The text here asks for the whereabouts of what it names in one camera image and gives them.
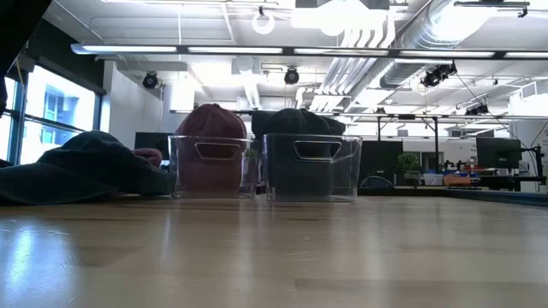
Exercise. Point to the long ceiling light bar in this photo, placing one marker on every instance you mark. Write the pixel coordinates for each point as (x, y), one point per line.
(128, 49)

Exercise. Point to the black office monitor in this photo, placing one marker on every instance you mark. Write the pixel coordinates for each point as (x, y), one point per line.
(150, 141)
(498, 152)
(381, 160)

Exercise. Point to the small green plant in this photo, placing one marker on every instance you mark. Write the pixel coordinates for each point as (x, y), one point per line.
(252, 152)

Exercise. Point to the black metal rack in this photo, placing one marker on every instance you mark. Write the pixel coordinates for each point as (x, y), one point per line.
(436, 141)

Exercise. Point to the clear plastic bin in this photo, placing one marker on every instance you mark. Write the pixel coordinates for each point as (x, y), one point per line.
(349, 179)
(252, 184)

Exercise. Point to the orange desk object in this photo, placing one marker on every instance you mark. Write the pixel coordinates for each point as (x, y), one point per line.
(456, 179)

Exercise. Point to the maroon baseball cap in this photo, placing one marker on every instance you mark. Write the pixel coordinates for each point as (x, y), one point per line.
(150, 156)
(212, 124)

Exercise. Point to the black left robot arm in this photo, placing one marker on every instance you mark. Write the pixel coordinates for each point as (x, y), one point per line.
(15, 17)

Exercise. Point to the white ceiling pipes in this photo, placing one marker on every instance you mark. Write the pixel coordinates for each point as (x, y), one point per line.
(359, 43)

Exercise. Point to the large office window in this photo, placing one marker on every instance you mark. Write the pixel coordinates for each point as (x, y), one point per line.
(60, 102)

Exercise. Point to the silver ventilation duct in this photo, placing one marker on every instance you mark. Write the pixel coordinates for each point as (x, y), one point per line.
(424, 34)

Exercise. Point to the dark office chair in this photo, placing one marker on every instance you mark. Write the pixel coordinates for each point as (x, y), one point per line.
(377, 180)

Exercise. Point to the blue denim baseball cap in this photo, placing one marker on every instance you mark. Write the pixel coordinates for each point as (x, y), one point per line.
(85, 171)
(299, 124)

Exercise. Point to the black ceiling spotlight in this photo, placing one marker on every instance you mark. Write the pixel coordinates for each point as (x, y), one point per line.
(477, 110)
(150, 80)
(291, 76)
(436, 75)

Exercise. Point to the black ceiling track bar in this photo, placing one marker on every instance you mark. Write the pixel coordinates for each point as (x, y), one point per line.
(492, 3)

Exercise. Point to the green office plant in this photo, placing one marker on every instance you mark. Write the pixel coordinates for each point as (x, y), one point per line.
(409, 161)

